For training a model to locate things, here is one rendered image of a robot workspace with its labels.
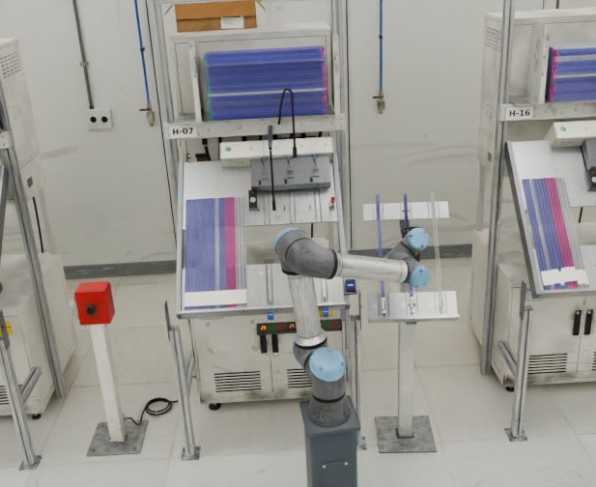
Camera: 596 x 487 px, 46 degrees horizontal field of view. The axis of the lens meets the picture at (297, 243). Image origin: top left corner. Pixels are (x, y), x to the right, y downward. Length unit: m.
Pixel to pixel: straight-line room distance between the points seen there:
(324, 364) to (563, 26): 1.86
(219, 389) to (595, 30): 2.34
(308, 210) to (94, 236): 2.28
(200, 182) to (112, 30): 1.72
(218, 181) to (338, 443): 1.26
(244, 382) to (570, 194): 1.69
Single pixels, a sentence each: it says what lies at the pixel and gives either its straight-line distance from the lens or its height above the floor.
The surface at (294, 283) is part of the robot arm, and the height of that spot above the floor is 1.02.
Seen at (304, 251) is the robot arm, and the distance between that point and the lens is 2.20.
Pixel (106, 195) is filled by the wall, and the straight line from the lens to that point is 4.85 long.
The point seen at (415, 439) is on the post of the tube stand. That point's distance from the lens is 3.29.
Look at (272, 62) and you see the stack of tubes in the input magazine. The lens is 2.99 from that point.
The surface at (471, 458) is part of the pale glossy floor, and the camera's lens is 3.24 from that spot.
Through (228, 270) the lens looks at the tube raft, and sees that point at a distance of 2.91.
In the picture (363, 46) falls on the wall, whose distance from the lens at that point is 4.53.
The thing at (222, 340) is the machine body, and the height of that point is 0.40.
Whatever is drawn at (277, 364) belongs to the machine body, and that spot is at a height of 0.26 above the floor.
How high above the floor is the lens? 2.05
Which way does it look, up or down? 23 degrees down
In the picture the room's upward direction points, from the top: 3 degrees counter-clockwise
